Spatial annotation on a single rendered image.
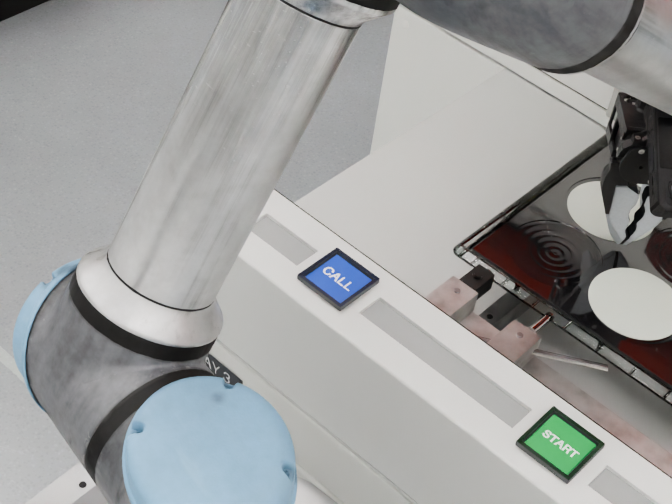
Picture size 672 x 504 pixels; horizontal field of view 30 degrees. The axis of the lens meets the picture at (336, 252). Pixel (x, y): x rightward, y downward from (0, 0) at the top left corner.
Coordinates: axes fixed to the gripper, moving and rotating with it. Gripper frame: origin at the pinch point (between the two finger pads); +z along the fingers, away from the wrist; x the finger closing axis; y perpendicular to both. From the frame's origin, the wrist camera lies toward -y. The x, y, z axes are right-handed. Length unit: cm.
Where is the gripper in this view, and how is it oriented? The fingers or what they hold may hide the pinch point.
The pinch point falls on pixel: (624, 239)
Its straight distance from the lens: 136.9
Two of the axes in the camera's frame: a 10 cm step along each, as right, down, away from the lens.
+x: -9.9, -1.0, -0.6
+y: 0.3, -7.0, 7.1
